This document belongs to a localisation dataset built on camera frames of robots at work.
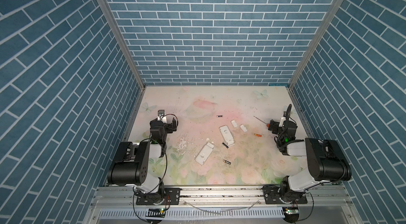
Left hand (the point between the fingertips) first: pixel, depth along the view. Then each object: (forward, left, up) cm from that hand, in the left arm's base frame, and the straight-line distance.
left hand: (166, 117), depth 93 cm
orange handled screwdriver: (-2, -63, -5) cm, 63 cm away
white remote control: (-9, -37, -7) cm, 38 cm away
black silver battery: (+6, -33, -7) cm, 34 cm away
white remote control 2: (-20, -23, -6) cm, 31 cm away
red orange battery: (-8, -56, -8) cm, 57 cm away
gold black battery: (-25, -36, -8) cm, 44 cm away
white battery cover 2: (-3, -48, -8) cm, 48 cm away
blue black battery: (-15, -35, -8) cm, 39 cm away
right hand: (-2, -69, 0) cm, 69 cm away
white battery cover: (0, -42, -7) cm, 42 cm away
